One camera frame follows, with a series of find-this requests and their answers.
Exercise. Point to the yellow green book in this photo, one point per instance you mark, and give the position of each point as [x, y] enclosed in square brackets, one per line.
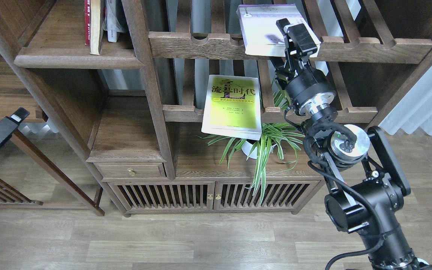
[233, 107]

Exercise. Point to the white purple book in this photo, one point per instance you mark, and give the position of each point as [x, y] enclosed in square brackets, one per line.
[260, 33]

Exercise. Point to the spider plant leaves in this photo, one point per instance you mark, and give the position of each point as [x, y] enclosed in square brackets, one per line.
[288, 142]

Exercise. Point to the brass cabinet door knobs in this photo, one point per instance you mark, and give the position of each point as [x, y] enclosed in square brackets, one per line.
[211, 196]

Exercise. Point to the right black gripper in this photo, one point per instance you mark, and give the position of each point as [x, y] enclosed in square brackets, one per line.
[310, 83]

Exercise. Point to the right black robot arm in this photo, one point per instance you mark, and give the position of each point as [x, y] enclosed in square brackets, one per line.
[365, 181]

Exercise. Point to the upright tan book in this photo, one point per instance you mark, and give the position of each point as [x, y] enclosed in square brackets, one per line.
[97, 15]

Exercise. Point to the red paperback book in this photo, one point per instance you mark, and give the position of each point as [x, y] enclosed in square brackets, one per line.
[87, 21]

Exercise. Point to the white curtain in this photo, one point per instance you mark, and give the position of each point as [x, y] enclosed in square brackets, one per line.
[414, 110]

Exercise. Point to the brass drawer knob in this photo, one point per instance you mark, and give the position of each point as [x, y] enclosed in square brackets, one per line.
[131, 172]

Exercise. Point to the low wooden side furniture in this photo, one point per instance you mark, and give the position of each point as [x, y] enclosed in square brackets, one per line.
[10, 196]

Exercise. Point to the dark wooden bookshelf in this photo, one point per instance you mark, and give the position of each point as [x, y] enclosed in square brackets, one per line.
[135, 105]

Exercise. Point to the white plant pot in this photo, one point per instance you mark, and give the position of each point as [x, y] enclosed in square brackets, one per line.
[248, 145]

